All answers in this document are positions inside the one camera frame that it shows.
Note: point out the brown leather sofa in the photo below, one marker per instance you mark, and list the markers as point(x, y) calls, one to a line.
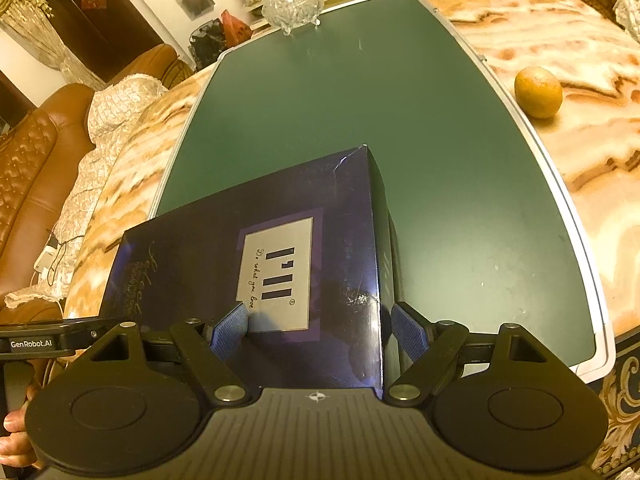
point(30, 170)

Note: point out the person's left hand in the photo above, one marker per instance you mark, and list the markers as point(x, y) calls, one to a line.
point(15, 440)

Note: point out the white lace armchair cover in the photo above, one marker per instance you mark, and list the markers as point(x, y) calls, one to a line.
point(629, 17)

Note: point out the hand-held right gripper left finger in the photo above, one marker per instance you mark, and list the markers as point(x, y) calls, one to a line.
point(230, 332)

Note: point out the black plastic bag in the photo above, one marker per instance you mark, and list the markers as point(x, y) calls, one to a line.
point(207, 45)

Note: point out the beige patterned curtain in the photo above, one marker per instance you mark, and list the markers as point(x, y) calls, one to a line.
point(60, 55)

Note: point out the red plastic bag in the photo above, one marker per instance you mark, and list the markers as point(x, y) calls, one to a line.
point(236, 30)

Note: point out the dark wooden door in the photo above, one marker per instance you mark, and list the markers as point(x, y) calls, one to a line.
point(120, 15)

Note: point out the clear glass footed bowl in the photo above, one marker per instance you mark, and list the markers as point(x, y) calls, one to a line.
point(291, 2)

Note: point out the marble desktop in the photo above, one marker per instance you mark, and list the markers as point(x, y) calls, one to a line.
point(600, 135)

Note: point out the white charger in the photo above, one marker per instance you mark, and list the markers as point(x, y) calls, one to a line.
point(47, 260)

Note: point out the orange fruit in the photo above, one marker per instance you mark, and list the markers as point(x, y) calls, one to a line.
point(539, 92)

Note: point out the green board with metal frame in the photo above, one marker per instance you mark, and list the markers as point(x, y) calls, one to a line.
point(375, 85)

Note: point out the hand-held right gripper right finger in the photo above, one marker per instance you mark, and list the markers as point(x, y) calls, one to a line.
point(409, 332)

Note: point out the patterned floor rug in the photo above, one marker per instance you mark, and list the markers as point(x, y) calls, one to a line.
point(622, 410)

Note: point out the dark blue box lid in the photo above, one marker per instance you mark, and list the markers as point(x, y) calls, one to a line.
point(200, 240)

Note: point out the white lace sofa cover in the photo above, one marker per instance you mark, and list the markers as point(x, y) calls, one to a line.
point(115, 105)

